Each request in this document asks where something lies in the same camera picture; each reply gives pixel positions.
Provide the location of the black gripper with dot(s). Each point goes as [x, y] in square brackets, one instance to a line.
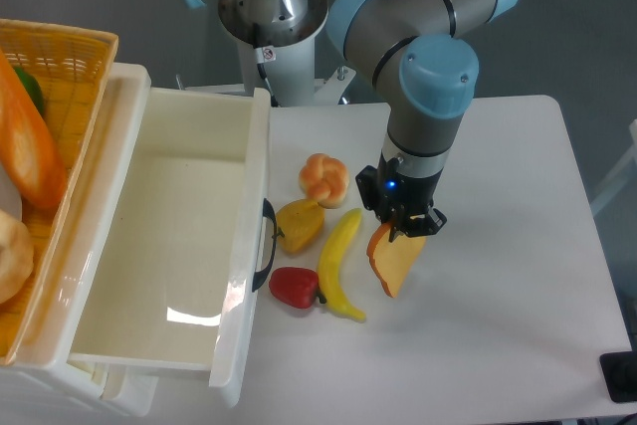
[400, 200]

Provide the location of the toast bread slice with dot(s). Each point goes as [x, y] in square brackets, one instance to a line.
[391, 261]

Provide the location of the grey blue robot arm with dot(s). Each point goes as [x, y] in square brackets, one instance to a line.
[413, 55]

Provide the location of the knotted bread roll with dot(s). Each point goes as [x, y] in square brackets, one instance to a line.
[325, 180]

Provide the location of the white upper drawer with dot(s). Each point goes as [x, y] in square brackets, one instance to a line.
[172, 295]

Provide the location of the white drawer cabinet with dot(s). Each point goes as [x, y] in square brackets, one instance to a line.
[43, 377]

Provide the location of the yellow banana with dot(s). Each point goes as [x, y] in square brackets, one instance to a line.
[329, 264]

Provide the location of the yellow bell pepper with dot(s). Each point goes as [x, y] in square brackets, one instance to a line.
[300, 222]

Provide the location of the red bell pepper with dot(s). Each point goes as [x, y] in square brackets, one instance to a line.
[296, 287]

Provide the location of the black device at edge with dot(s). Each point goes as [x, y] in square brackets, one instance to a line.
[619, 372]

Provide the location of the yellow woven basket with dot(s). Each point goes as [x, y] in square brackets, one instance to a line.
[71, 65]

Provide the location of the orange baguette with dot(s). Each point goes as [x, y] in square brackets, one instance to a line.
[28, 151]

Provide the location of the round bun in basket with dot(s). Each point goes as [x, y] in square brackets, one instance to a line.
[17, 256]

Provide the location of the green pepper in basket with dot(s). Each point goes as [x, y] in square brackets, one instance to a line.
[32, 88]

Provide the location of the black drawer handle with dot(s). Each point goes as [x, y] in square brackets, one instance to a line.
[268, 247]

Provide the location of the white frame at right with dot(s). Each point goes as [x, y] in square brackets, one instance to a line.
[617, 178]

